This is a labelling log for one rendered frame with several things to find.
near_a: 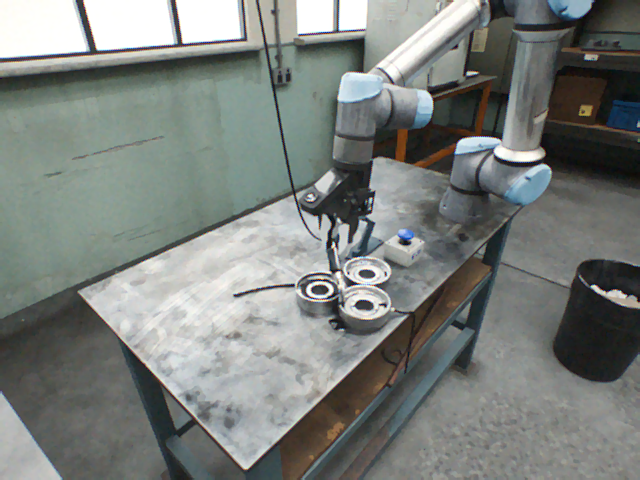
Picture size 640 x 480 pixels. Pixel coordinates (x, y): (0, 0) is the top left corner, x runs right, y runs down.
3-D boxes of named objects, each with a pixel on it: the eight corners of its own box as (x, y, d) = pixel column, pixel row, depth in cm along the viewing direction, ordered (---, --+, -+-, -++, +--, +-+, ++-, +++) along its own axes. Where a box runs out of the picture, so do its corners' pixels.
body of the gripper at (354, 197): (372, 217, 84) (382, 160, 78) (347, 226, 78) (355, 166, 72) (344, 205, 88) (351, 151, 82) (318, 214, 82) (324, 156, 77)
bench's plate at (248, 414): (246, 478, 56) (245, 470, 55) (80, 298, 90) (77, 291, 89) (528, 203, 132) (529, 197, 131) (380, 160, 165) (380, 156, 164)
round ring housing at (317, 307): (287, 309, 84) (286, 294, 82) (306, 281, 92) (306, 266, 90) (334, 321, 81) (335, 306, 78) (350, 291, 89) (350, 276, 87)
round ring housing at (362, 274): (387, 271, 95) (389, 257, 93) (391, 299, 86) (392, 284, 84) (343, 270, 96) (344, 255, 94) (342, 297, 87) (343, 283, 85)
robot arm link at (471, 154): (471, 172, 123) (480, 129, 116) (505, 188, 113) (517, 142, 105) (441, 179, 118) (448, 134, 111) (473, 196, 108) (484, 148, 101)
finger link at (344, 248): (365, 257, 86) (366, 217, 82) (347, 266, 82) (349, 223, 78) (353, 253, 88) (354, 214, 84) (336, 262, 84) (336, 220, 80)
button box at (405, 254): (407, 268, 96) (410, 251, 94) (383, 257, 100) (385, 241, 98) (424, 254, 101) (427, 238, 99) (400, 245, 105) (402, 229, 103)
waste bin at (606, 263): (623, 404, 156) (676, 324, 133) (534, 360, 174) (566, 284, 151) (637, 355, 177) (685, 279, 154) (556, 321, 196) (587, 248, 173)
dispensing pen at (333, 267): (336, 311, 78) (322, 233, 84) (340, 314, 82) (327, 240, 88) (346, 309, 78) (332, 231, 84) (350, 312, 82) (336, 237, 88)
